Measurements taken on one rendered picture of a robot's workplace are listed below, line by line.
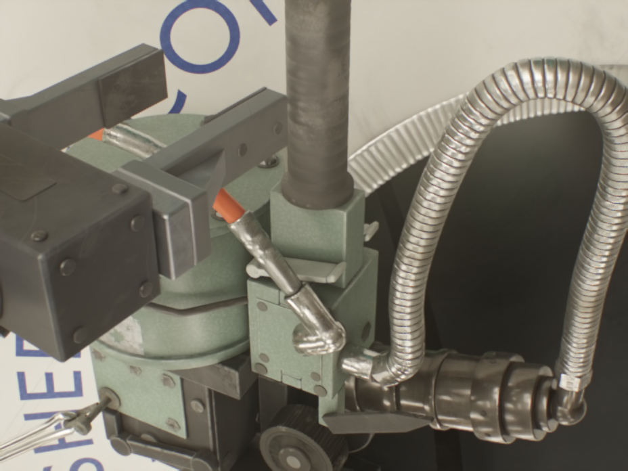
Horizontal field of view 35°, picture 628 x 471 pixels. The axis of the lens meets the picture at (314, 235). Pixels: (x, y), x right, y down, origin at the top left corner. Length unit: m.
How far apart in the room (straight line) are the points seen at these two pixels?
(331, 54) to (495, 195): 1.08
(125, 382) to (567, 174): 0.91
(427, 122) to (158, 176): 0.39
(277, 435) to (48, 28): 0.32
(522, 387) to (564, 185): 0.83
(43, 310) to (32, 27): 0.38
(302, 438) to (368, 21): 0.29
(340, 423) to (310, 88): 0.22
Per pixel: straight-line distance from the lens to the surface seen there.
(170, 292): 0.59
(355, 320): 0.61
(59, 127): 0.45
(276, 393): 0.72
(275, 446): 0.71
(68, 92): 0.45
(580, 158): 1.45
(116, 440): 0.75
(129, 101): 0.47
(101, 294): 0.35
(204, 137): 0.40
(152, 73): 0.48
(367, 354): 0.60
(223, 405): 0.69
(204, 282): 0.59
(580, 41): 0.75
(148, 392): 0.70
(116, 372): 0.71
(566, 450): 1.17
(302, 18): 0.50
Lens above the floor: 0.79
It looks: 8 degrees up
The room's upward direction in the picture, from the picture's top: 115 degrees counter-clockwise
